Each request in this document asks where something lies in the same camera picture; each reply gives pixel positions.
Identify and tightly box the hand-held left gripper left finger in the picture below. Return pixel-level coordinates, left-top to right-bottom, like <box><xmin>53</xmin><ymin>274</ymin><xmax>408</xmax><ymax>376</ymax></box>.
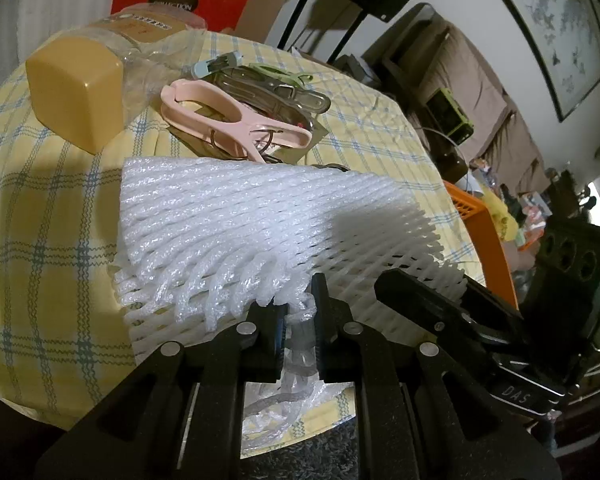
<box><xmin>35</xmin><ymin>305</ymin><xmax>288</xmax><ymax>480</ymax></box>

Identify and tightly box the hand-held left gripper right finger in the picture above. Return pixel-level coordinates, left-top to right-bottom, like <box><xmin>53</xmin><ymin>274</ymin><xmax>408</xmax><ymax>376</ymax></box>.
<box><xmin>310</xmin><ymin>272</ymin><xmax>561</xmax><ymax>480</ymax></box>

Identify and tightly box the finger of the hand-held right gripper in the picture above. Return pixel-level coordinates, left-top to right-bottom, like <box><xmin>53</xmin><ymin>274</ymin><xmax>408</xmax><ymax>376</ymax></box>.
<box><xmin>375</xmin><ymin>269</ymin><xmax>526</xmax><ymax>356</ymax></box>

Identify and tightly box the orange plastic basket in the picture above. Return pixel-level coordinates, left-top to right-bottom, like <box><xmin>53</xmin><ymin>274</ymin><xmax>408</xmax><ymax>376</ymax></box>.
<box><xmin>442</xmin><ymin>180</ymin><xmax>519</xmax><ymax>309</ymax></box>

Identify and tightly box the white foam net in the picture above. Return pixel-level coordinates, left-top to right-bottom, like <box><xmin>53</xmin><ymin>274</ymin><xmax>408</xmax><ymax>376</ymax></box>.
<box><xmin>111</xmin><ymin>156</ymin><xmax>468</xmax><ymax>456</ymax></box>

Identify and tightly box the gold snack pouch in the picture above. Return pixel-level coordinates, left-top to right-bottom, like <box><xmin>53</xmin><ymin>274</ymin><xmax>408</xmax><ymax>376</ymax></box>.
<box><xmin>166</xmin><ymin>102</ymin><xmax>329</xmax><ymax>166</ymax></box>

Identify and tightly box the pink plastic clothes clip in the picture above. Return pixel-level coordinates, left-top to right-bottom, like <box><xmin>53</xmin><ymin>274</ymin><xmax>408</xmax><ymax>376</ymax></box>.
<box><xmin>160</xmin><ymin>78</ymin><xmax>313</xmax><ymax>162</ymax></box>

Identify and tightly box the green clothes clip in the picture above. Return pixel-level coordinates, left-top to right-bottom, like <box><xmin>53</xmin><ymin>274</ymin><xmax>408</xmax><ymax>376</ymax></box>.
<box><xmin>245</xmin><ymin>62</ymin><xmax>313</xmax><ymax>86</ymax></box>

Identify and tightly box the clear jar with tan lid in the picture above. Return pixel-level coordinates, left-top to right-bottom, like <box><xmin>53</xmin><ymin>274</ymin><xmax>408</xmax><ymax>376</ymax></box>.
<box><xmin>26</xmin><ymin>4</ymin><xmax>211</xmax><ymax>155</ymax></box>

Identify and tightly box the pile of colourful packages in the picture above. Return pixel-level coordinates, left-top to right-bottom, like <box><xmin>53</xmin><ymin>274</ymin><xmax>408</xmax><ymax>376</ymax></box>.
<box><xmin>470</xmin><ymin>157</ymin><xmax>551</xmax><ymax>251</ymax></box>

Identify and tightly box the yellow cloth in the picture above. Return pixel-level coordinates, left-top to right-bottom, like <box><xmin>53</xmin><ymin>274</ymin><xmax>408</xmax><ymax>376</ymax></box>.
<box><xmin>482</xmin><ymin>192</ymin><xmax>519</xmax><ymax>243</ymax></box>

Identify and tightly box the dark brown appliance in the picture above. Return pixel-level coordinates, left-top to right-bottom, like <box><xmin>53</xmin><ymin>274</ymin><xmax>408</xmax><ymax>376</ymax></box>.
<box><xmin>432</xmin><ymin>142</ymin><xmax>468</xmax><ymax>183</ymax></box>

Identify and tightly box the brown sofa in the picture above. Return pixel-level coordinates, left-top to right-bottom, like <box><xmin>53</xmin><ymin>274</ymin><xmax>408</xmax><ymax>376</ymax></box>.
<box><xmin>360</xmin><ymin>2</ymin><xmax>561</xmax><ymax>201</ymax></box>

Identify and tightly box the green portable radio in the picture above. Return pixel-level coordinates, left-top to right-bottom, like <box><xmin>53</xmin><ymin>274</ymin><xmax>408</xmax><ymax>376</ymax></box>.
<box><xmin>426</xmin><ymin>87</ymin><xmax>473</xmax><ymax>143</ymax></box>

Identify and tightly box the large brown sofa cushion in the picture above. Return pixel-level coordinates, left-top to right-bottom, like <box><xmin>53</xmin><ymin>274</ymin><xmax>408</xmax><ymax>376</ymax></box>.
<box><xmin>420</xmin><ymin>22</ymin><xmax>508</xmax><ymax>156</ymax></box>

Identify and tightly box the yellow plaid tablecloth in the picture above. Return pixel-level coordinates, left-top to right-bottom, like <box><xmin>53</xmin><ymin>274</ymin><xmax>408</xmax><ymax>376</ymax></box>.
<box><xmin>0</xmin><ymin>27</ymin><xmax>487</xmax><ymax>458</ymax></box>

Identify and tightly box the framed painting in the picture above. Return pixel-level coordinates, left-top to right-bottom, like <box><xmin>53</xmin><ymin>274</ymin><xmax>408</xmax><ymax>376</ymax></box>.
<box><xmin>472</xmin><ymin>0</ymin><xmax>600</xmax><ymax>122</ymax></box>

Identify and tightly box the white curtain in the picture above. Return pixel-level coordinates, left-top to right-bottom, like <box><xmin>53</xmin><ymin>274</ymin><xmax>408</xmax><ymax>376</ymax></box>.
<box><xmin>0</xmin><ymin>0</ymin><xmax>126</xmax><ymax>56</ymax></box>

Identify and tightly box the white cable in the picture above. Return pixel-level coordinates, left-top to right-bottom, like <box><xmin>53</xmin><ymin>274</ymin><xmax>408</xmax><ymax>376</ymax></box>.
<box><xmin>420</xmin><ymin>127</ymin><xmax>461</xmax><ymax>147</ymax></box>

